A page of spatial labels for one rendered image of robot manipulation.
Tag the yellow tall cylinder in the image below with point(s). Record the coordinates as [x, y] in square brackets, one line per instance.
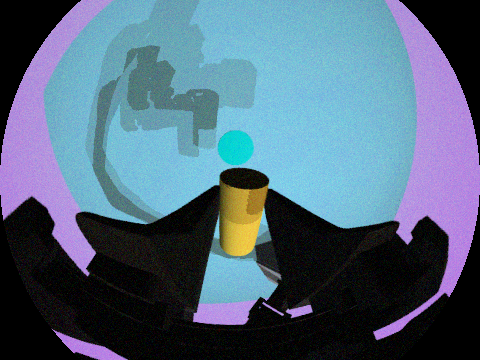
[243, 192]

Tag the teal flat circle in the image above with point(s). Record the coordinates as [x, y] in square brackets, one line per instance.
[235, 147]

